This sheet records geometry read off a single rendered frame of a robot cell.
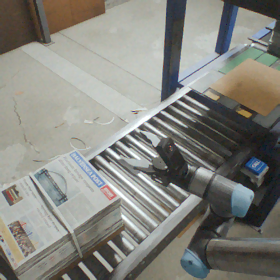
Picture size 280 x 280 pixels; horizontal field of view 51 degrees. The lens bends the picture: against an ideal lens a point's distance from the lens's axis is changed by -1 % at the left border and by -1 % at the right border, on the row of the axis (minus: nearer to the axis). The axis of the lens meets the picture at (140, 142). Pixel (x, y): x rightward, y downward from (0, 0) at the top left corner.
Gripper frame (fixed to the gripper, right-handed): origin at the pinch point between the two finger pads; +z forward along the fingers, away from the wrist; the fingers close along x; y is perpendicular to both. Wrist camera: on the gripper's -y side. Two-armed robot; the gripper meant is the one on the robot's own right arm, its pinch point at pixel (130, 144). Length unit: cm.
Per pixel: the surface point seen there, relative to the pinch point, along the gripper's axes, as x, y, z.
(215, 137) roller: 54, 52, -9
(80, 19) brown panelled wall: 231, 150, 255
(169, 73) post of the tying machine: 88, 54, 36
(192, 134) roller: 50, 51, 1
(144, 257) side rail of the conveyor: -16.4, 41.9, -11.5
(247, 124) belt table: 74, 57, -19
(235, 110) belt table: 78, 55, -11
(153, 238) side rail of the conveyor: -8.4, 42.9, -10.6
